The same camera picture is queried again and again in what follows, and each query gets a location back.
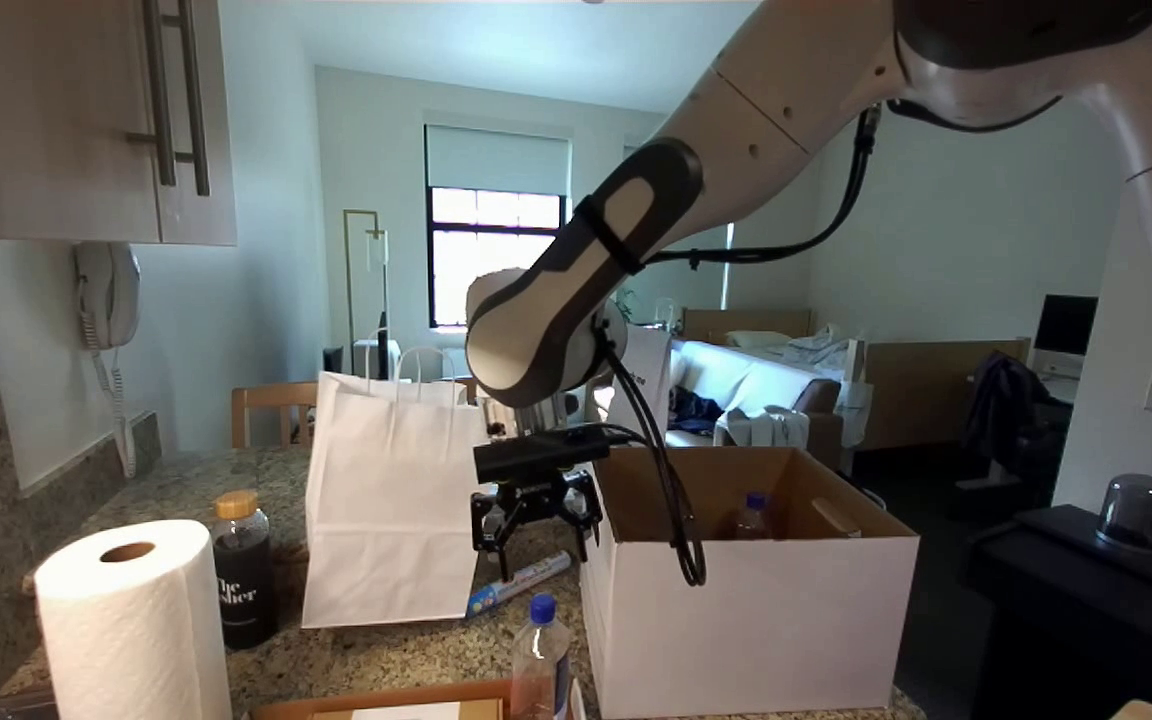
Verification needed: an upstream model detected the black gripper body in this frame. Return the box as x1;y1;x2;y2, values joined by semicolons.
508;468;577;529

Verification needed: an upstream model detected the blue capped water bottle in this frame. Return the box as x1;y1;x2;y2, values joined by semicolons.
508;593;577;720
734;492;776;541

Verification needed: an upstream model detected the white storage cardboard box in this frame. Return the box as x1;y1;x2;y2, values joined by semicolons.
577;444;924;720

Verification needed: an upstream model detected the large brown cardboard box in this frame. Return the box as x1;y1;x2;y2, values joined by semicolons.
854;338;993;451

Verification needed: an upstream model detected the blue white flat packet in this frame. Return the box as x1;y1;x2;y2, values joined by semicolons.
463;548;577;622

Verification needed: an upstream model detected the white paper bag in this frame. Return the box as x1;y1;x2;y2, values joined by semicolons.
298;369;494;633

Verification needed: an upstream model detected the white printed paper sheet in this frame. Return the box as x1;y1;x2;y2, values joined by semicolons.
343;700;467;720

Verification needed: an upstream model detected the white clutter pile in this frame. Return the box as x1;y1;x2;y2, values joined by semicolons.
663;334;873;451

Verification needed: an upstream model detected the shallow open cardboard tray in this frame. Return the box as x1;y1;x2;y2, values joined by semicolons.
251;678;590;720

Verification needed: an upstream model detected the black framed window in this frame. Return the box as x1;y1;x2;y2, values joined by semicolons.
426;186;573;338

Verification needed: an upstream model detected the wooden dining chair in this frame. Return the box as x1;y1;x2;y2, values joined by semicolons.
228;382;328;451

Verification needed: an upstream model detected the dark jar with cork lid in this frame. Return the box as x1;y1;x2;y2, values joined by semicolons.
207;489;280;654

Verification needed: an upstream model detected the white roller blind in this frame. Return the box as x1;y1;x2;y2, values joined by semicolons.
420;119;577;200

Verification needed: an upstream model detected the white paper towel roll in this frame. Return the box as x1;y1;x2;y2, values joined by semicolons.
29;516;236;720

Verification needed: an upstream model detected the black backpack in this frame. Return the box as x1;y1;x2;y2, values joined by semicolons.
969;352;1073;483

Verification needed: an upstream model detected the black side table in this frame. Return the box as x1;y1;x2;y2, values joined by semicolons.
969;502;1152;720

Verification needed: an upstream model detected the small black screen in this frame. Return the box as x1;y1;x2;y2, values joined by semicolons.
1031;291;1099;391

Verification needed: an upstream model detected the clear glass dome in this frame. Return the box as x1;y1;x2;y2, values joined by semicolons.
1094;474;1152;551

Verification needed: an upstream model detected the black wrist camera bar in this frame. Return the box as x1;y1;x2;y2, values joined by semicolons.
473;425;613;489

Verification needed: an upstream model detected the thin rectangular frame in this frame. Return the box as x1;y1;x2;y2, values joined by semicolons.
339;204;398;384

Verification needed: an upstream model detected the white wall phone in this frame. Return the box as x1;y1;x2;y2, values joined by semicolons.
69;238;149;483

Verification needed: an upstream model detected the metal cabinet handle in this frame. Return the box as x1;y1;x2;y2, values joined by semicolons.
121;0;217;200

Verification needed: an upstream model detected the wooden wall cabinet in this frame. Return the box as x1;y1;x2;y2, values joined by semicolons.
0;0;242;254

